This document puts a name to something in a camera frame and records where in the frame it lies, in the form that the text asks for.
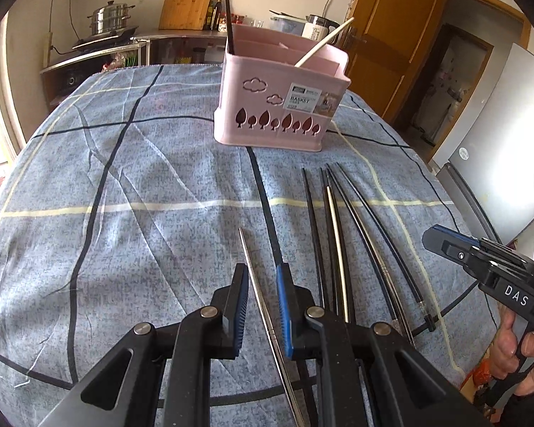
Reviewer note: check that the clear glass cup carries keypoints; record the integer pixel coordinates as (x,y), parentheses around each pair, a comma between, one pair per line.
(258,23)

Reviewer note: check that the silver metal chopstick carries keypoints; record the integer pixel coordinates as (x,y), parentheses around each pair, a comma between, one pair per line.
(259,293)

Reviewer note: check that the cream chopstick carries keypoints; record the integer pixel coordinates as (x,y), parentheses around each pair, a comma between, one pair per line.
(325,42)
(337,249)

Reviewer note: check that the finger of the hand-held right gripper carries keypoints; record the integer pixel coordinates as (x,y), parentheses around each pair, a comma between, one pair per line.
(434,240)
(467,258)

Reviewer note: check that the white wall socket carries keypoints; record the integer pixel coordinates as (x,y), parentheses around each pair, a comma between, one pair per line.
(50,49)

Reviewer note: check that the white electric kettle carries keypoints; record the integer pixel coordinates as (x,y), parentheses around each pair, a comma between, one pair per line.
(318,26)

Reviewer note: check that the black induction cooker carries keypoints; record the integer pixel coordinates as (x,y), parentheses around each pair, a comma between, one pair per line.
(102,40)

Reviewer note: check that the pink plastic utensil basket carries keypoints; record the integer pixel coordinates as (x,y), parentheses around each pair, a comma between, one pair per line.
(258,111)

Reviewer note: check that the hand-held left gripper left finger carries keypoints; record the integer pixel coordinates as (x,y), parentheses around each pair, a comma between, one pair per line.
(239,307)

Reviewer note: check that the steel steamer pot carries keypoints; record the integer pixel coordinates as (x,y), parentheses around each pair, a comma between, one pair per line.
(109,20)

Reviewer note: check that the wooden cutting board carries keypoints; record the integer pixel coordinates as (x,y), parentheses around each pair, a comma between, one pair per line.
(187,2)

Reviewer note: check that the stainless steel kitchen counter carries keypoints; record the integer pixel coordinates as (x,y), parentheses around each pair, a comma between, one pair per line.
(173,34)

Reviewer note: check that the brown wooden door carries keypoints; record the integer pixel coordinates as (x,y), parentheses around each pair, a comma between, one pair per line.
(396,44)

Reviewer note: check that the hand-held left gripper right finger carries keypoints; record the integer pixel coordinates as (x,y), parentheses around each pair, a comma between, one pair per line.
(285,316)

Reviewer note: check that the red lidded jar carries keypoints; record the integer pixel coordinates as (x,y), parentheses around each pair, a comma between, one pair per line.
(238,19)

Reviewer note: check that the clear plastic container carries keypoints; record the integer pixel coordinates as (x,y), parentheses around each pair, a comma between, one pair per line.
(287,24)

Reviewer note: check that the person's right hand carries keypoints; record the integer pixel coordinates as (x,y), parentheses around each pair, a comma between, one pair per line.
(505,351)

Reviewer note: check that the dark sauce bottle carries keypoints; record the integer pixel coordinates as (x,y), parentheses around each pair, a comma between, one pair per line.
(210,15)
(219,13)

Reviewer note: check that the orange object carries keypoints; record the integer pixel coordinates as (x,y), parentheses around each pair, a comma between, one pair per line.
(483,371)

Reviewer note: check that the white plastic jug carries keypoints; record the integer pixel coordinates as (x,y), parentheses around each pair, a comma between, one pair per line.
(212,53)

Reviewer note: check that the reddish plastic bag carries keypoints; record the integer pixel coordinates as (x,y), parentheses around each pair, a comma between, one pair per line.
(118,60)

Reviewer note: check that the blue plaid tablecloth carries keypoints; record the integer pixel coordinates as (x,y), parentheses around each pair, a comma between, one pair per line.
(151,213)

